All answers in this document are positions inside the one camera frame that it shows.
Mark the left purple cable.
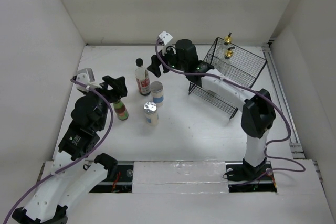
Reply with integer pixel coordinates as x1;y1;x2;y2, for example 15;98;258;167
4;78;115;221

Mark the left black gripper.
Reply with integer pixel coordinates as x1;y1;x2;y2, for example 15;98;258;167
83;75;127;129

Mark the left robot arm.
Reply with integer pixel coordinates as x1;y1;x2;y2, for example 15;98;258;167
8;73;127;223

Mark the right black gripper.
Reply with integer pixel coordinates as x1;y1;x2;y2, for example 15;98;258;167
147;42;188;77

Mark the silver-lid salt shaker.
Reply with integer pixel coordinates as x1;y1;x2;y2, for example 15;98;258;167
143;102;159;126
150;81;164;107

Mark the front silver-lid salt shaker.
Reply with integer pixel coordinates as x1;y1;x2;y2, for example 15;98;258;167
143;102;159;126

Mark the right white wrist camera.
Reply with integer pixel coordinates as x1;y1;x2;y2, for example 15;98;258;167
157;31;173;54

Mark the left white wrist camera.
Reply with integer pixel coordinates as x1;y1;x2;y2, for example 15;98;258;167
73;68;102;92

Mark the black wire rack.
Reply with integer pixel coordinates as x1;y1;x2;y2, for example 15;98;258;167
188;37;267;118

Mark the green-label brown sauce bottle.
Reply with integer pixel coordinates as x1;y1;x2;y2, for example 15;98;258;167
113;100;129;121

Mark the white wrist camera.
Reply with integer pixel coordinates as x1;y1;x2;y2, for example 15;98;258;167
73;68;102;92
157;31;173;54

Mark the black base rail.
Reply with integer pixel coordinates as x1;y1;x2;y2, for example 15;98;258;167
91;161;277;194

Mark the clear square glass bottle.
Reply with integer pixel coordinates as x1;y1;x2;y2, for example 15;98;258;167
218;32;233;64

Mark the rear silver-lid salt shaker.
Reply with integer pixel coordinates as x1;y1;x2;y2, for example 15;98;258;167
150;81;164;107

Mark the gold-capped oil dispenser bottle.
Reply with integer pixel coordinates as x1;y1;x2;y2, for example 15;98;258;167
219;46;235;76

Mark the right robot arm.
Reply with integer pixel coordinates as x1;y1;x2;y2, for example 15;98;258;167
148;36;276;179

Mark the black-capped dark sauce bottle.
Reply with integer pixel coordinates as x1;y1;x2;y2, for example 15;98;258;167
135;58;150;96

